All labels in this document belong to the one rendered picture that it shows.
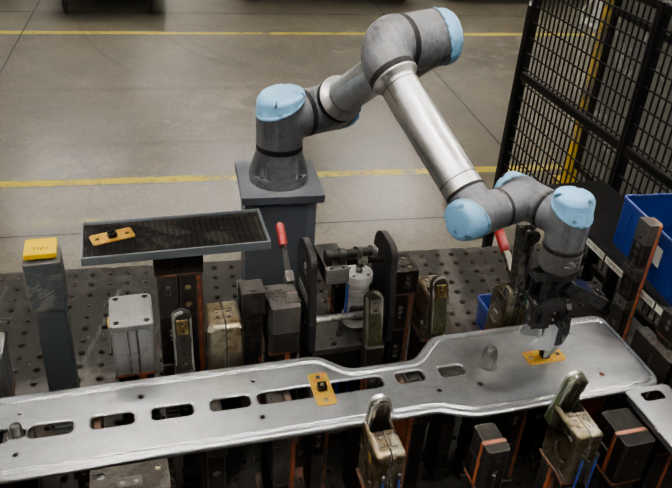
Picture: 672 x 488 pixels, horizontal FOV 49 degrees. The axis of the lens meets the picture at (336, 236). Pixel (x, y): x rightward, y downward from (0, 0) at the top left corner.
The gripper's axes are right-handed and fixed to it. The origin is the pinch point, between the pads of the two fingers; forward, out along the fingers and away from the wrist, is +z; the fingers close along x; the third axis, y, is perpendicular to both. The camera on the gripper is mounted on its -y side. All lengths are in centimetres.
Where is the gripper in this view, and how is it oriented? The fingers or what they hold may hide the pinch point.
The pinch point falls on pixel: (546, 347)
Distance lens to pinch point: 156.7
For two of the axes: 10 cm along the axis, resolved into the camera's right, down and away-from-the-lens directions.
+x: 2.6, 5.2, -8.1
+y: -9.6, 1.0, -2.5
